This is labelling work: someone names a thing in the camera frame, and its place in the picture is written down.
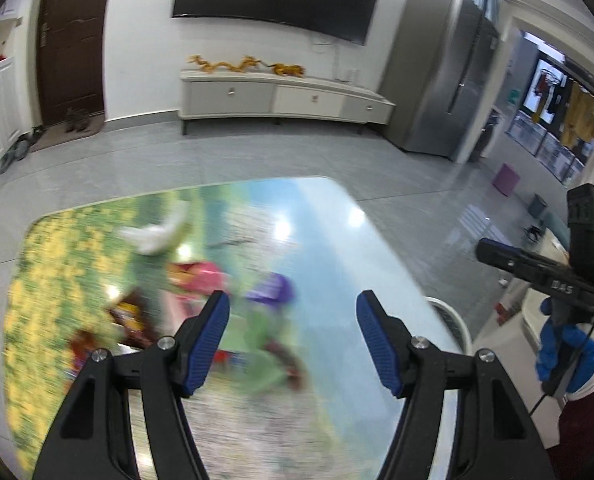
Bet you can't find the golden dragon ornament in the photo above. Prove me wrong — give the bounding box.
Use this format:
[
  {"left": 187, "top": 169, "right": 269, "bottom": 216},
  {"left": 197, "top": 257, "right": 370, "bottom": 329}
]
[{"left": 187, "top": 54, "right": 269, "bottom": 76}]

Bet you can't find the white tissue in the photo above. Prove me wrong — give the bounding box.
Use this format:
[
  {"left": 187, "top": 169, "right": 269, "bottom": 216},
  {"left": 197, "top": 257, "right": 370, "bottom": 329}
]
[{"left": 120, "top": 200, "right": 190, "bottom": 256}]

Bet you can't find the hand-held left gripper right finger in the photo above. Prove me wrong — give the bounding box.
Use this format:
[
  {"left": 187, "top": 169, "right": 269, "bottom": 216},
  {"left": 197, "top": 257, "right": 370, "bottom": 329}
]
[{"left": 355, "top": 290, "right": 552, "bottom": 480}]

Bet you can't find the brown entrance door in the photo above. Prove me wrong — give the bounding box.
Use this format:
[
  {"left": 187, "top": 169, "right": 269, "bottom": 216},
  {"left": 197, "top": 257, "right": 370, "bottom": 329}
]
[{"left": 36, "top": 0, "right": 114, "bottom": 126}]

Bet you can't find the pink snack packet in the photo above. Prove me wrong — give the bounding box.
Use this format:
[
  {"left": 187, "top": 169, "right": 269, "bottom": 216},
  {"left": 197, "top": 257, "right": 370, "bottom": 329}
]
[{"left": 167, "top": 260, "right": 228, "bottom": 297}]

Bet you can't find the white marble coffee table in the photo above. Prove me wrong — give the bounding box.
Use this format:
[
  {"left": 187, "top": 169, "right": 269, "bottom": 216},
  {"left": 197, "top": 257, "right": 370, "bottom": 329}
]
[{"left": 477, "top": 240, "right": 570, "bottom": 346}]

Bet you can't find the white television cabinet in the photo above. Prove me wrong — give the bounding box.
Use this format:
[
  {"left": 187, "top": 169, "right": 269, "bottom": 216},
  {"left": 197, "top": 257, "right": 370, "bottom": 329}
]
[{"left": 178, "top": 67, "right": 397, "bottom": 135}]

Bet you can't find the green snack packet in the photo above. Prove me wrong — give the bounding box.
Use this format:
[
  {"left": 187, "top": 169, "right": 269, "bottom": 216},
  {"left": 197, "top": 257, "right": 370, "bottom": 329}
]
[{"left": 237, "top": 310, "right": 298, "bottom": 396}]

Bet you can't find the white trash bin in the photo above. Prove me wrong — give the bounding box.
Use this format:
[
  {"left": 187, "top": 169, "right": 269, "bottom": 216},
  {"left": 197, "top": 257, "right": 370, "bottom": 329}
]
[{"left": 427, "top": 296, "right": 472, "bottom": 356}]

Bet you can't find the purple snack packet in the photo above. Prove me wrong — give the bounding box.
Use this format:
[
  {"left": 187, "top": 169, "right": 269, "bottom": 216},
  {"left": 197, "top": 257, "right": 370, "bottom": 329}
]
[{"left": 244, "top": 272, "right": 295, "bottom": 306}]

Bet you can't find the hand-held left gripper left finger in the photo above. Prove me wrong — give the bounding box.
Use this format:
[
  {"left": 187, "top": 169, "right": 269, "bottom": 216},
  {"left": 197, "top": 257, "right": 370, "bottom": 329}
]
[{"left": 32, "top": 290, "right": 230, "bottom": 480}]

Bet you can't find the grey refrigerator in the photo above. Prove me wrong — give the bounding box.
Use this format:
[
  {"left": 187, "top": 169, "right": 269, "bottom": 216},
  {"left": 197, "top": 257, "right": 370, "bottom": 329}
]
[{"left": 379, "top": 0, "right": 500, "bottom": 161}]

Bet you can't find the dark red snack packet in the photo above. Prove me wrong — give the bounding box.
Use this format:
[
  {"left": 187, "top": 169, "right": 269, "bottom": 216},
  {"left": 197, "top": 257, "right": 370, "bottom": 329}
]
[{"left": 264, "top": 340, "right": 310, "bottom": 391}]

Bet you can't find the person's right hand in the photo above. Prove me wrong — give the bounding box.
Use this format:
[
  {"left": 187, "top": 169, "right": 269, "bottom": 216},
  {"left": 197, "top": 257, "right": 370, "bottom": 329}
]
[{"left": 536, "top": 297, "right": 594, "bottom": 397}]

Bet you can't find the brown doormat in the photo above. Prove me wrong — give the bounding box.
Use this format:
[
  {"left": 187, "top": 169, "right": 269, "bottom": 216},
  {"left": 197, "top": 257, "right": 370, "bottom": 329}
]
[{"left": 30, "top": 115, "right": 105, "bottom": 153}]

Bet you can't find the orange brown snack packet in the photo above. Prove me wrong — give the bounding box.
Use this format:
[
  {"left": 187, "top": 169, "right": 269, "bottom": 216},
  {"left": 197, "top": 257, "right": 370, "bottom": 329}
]
[{"left": 108, "top": 290, "right": 160, "bottom": 351}]

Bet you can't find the white wall cable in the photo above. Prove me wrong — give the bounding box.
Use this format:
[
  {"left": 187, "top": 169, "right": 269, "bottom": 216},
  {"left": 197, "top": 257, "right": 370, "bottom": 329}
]
[{"left": 312, "top": 35, "right": 359, "bottom": 84}]

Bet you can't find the landscape print table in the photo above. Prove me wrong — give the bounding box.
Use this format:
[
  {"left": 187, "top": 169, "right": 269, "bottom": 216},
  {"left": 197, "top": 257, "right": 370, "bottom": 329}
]
[{"left": 2, "top": 176, "right": 465, "bottom": 480}]

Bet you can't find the golden lion ornament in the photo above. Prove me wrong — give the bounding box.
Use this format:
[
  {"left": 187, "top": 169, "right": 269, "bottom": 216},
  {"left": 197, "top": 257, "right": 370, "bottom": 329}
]
[{"left": 268, "top": 62, "right": 307, "bottom": 79}]

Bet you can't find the purple stool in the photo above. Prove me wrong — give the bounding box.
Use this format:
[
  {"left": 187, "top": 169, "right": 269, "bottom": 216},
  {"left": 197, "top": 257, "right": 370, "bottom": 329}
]
[{"left": 492, "top": 162, "right": 522, "bottom": 197}]

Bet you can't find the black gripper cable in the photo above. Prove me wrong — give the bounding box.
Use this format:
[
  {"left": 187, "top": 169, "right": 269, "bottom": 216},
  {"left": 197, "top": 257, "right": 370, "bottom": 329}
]
[{"left": 529, "top": 305, "right": 594, "bottom": 416}]

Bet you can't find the yellow hanging garment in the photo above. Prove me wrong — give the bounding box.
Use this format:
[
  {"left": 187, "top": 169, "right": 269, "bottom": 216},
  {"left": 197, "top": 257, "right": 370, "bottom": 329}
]
[{"left": 559, "top": 82, "right": 594, "bottom": 151}]

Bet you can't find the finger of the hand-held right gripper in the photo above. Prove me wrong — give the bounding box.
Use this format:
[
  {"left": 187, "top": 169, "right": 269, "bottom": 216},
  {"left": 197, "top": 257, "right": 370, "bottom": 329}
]
[{"left": 476, "top": 238, "right": 538, "bottom": 282}]

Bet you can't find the pair of grey shoes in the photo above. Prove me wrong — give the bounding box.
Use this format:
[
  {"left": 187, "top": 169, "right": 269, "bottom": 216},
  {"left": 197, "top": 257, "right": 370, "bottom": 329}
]
[{"left": 62, "top": 107, "right": 92, "bottom": 133}]

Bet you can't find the pair of dark shoes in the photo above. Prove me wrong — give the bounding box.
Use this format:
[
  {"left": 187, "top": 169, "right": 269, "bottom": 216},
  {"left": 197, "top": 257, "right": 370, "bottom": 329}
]
[{"left": 0, "top": 130, "right": 43, "bottom": 173}]

